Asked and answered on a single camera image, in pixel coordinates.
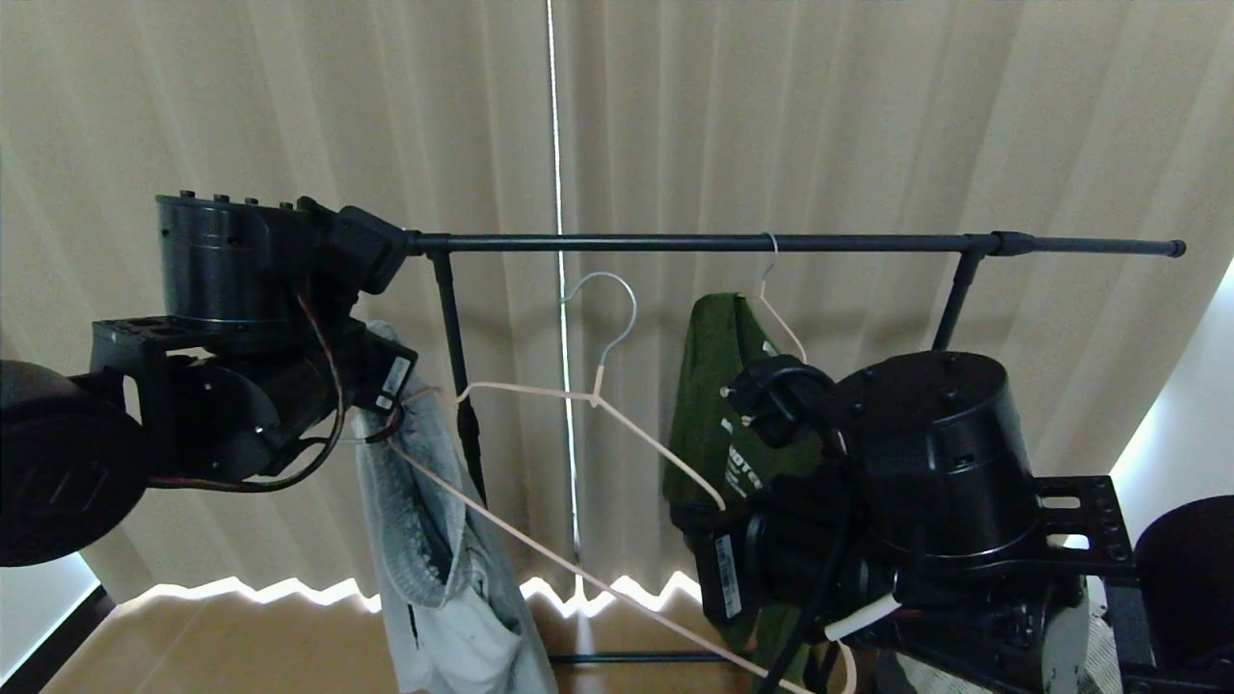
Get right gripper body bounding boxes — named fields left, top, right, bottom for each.
left=672, top=477, right=1090, bottom=694

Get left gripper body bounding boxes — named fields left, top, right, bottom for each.
left=174, top=328, right=418, bottom=480

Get green long-sleeved shirt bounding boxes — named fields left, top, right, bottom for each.
left=661, top=292, right=840, bottom=681

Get pink clothes hanger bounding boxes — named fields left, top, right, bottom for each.
left=386, top=272, right=859, bottom=694
left=757, top=231, right=811, bottom=365

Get pale grey shorts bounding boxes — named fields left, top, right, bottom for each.
left=353, top=321, right=560, bottom=694

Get black clothes rack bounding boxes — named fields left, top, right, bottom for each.
left=403, top=229, right=1187, bottom=668

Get window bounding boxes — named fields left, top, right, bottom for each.
left=0, top=551, right=109, bottom=694

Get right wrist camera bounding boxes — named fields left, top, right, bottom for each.
left=721, top=355, right=842, bottom=452

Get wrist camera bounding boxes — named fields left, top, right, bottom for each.
left=721, top=355, right=842, bottom=452
left=297, top=196, right=410, bottom=296

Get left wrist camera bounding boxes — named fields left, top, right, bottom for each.
left=297, top=196, right=410, bottom=296

